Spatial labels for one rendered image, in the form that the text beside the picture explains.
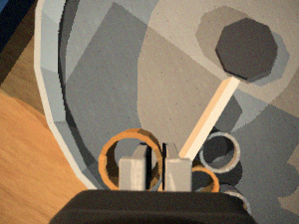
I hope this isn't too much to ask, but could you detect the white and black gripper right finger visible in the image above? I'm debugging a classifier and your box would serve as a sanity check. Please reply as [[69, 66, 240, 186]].
[[161, 143, 192, 192]]

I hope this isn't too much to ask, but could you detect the grey metal ring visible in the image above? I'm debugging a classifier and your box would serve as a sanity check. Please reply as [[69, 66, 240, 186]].
[[218, 181, 251, 214], [196, 129, 240, 173]]

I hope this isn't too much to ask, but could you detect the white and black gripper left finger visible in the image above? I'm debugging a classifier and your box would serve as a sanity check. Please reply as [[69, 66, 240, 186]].
[[119, 142, 151, 191]]

